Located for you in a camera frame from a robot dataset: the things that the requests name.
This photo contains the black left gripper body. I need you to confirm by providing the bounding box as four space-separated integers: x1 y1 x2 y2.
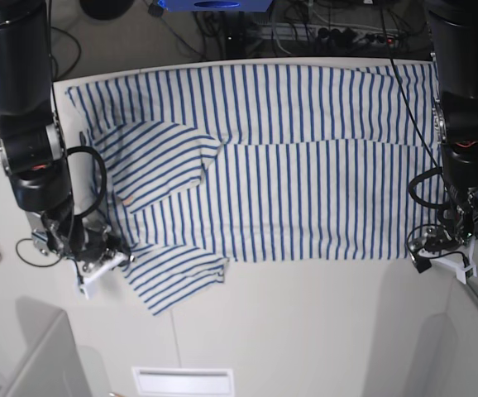
408 196 478 265

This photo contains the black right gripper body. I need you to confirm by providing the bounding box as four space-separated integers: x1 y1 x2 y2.
30 213 134 273

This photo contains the blue white striped T-shirt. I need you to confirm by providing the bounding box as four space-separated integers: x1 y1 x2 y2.
67 63 441 315

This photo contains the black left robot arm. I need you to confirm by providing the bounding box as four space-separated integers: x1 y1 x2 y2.
406 1 478 279

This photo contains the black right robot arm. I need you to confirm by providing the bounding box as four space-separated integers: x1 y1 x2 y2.
0 1 134 275

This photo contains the grey right bin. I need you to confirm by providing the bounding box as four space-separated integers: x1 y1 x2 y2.
423 282 478 396

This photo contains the white table slot plate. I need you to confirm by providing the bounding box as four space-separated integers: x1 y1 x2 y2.
132 367 235 396

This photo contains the white power strip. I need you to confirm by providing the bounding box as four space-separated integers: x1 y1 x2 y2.
251 22 385 43

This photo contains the blue box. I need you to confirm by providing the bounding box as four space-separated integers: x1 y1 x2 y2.
158 0 273 12

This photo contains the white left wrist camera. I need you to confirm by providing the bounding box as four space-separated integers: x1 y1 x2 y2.
426 238 477 285

